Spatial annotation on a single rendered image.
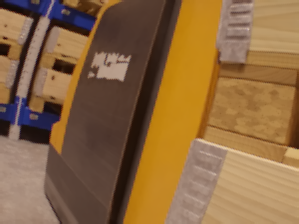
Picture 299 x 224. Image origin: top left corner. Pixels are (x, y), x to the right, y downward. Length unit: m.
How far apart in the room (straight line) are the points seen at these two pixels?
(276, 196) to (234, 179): 0.07
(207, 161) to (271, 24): 0.22
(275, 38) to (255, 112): 0.11
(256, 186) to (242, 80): 0.15
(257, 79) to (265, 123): 0.06
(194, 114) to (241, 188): 0.19
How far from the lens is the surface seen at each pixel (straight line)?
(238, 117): 0.33
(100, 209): 0.59
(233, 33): 0.37
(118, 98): 0.55
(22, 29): 1.82
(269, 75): 0.32
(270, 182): 0.29
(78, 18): 2.00
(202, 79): 0.45
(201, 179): 0.34
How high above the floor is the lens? 0.52
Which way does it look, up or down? 1 degrees up
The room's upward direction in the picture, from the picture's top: 15 degrees clockwise
